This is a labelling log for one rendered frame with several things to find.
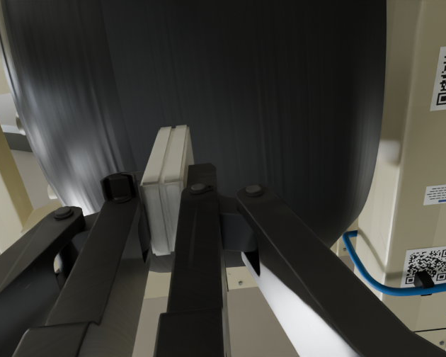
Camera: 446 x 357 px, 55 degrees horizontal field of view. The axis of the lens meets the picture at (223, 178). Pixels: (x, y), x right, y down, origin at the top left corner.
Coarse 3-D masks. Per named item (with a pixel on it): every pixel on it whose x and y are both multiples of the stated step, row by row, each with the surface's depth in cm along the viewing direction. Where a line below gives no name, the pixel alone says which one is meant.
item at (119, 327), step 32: (128, 192) 14; (96, 224) 13; (128, 224) 13; (96, 256) 11; (128, 256) 12; (64, 288) 10; (96, 288) 10; (128, 288) 12; (64, 320) 9; (96, 320) 9; (128, 320) 11; (32, 352) 8; (64, 352) 8; (96, 352) 8; (128, 352) 11
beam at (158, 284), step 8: (56, 264) 93; (152, 272) 96; (232, 272) 97; (240, 272) 97; (248, 272) 98; (152, 280) 97; (160, 280) 97; (168, 280) 98; (232, 280) 99; (240, 280) 99; (248, 280) 99; (152, 288) 99; (160, 288) 99; (168, 288) 99; (232, 288) 100; (144, 296) 100; (152, 296) 100; (160, 296) 100
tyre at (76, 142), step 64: (0, 0) 30; (64, 0) 27; (128, 0) 27; (192, 0) 27; (256, 0) 26; (320, 0) 26; (384, 0) 29; (64, 64) 28; (128, 64) 28; (192, 64) 28; (256, 64) 28; (320, 64) 28; (384, 64) 31; (64, 128) 30; (128, 128) 30; (192, 128) 30; (256, 128) 29; (320, 128) 30; (64, 192) 35; (320, 192) 33
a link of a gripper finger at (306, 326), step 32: (256, 192) 14; (256, 224) 12; (288, 224) 12; (256, 256) 14; (288, 256) 10; (320, 256) 10; (288, 288) 10; (320, 288) 9; (352, 288) 9; (288, 320) 11; (320, 320) 9; (352, 320) 8; (384, 320) 8; (320, 352) 9; (352, 352) 8; (384, 352) 7; (416, 352) 7
